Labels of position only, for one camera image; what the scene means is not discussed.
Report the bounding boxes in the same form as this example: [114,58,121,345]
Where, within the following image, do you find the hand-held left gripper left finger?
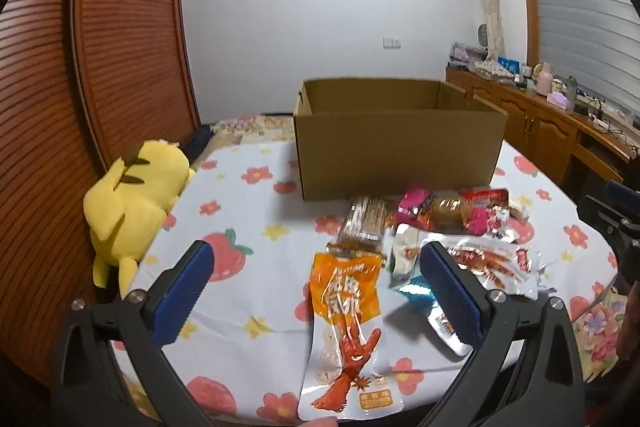
[50,239,221,427]

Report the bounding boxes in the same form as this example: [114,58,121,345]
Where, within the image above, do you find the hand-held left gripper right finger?
[419,241,586,427]

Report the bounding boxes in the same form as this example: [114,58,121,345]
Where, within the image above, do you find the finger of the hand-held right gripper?
[576,196,623,234]
[605,181,640,208]

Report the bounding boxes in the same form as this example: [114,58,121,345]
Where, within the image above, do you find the teal white snack packet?
[397,279,473,358]

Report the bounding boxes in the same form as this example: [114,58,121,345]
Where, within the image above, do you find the clear red sausage packet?
[420,234,543,300]

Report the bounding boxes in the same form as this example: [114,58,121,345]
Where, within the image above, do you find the silver snack packet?
[390,224,431,290]

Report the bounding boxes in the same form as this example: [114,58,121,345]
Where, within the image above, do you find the pink chicken snack packet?
[395,186,493,235]

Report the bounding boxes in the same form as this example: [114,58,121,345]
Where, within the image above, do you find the red white snack packet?
[460,187,531,240]

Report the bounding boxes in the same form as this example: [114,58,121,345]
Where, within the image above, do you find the orange chicken feet packet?
[298,252,407,423]

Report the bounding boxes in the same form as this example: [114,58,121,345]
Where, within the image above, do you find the clear cracker packet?
[327,196,401,260]

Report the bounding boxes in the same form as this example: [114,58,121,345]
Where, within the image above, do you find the brown cardboard box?
[293,78,509,204]

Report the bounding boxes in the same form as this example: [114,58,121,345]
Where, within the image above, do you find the yellow plush toy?
[82,138,197,300]

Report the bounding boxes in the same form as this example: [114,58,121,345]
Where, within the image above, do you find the wooden sideboard cabinet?
[445,66,640,208]

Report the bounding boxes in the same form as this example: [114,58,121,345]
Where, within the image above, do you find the pink bottle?
[535,62,553,96]

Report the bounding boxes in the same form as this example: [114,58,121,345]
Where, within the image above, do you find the dark blue cloth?
[182,123,221,158]

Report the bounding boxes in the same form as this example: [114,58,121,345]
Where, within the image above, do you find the egg carton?
[470,59,506,80]

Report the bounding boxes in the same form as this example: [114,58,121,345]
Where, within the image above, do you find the floral quilt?
[200,114,631,388]

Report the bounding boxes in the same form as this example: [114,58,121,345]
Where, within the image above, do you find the white window blind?
[525,0,640,118]

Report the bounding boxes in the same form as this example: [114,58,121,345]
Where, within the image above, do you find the purple patterned packs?
[450,41,488,68]

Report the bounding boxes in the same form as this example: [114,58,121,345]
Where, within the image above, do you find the wooden louvered wardrobe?
[0,0,203,388]

